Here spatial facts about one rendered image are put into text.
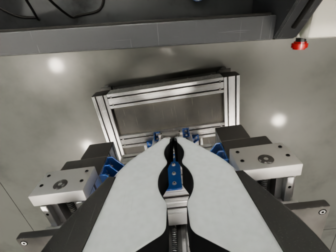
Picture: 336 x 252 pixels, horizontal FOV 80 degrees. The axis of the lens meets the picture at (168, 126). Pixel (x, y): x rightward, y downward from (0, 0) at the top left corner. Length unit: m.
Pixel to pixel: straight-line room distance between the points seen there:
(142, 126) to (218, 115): 0.48
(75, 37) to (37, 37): 0.07
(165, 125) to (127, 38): 0.92
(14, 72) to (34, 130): 0.44
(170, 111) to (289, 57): 0.84
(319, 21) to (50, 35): 0.45
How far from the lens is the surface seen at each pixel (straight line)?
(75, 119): 1.63
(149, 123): 1.27
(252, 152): 0.54
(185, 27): 0.39
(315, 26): 0.43
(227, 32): 0.41
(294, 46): 0.62
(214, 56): 1.39
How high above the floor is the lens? 1.34
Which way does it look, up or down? 63 degrees down
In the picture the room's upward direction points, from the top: 179 degrees clockwise
